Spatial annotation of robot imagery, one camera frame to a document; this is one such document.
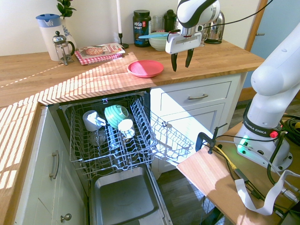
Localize yellow cable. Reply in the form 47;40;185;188
214;144;238;170

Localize white tall candle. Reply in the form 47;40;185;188
116;0;123;34

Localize pale green ceramic bowl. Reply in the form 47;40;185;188
148;32;174;52

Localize green leafy plant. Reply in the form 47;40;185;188
56;0;77;20

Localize white water jug blue lid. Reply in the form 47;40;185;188
35;13;63;61

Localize clear glass jar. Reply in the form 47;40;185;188
152;15;165;33

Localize black Vega Sport tub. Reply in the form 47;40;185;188
133;9;152;48

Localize grey wire rack flap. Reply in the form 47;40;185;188
150;112;195;163

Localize white flat ribbon cable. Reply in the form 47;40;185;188
235;170;300;215

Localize blue door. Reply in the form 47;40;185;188
245;0;300;60

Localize stainless dishwasher door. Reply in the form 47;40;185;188
90;164;170;225

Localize wooden mounting board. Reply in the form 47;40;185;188
177;121;300;225

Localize black C-clamp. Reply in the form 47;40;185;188
195;123;228;155

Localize white cabinet drawer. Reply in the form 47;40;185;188
160;81;232;109

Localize glass French press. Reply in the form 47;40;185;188
52;30;75;66

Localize black drink bottle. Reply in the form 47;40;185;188
163;9;177;33

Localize white mug with handle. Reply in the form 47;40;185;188
82;110;107;132

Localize stainless steel kettle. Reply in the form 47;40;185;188
203;10;226;45

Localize metal cabinet bar handle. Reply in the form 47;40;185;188
48;150;60;180

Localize pizza cookbook magazine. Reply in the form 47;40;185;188
78;42;126;59

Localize white vase blue pattern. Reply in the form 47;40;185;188
61;17;77;51

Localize pink plastic plate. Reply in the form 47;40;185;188
127;60;164;78

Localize black cable bundle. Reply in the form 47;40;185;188
278;113;300;143

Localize white cup dark inside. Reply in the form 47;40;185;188
117;119;136;139

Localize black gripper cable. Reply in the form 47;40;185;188
203;0;274;29

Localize green striped bowl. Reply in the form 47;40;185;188
104;105;130;130

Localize clear drinking glass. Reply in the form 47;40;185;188
88;130;107;147

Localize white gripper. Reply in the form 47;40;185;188
165;31;203;72

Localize black candle holder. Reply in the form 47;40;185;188
118;32;129;49

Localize light blue spatula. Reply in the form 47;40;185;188
138;32;170;39

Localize grey wire dishwasher rack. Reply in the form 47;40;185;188
69;93;157;176

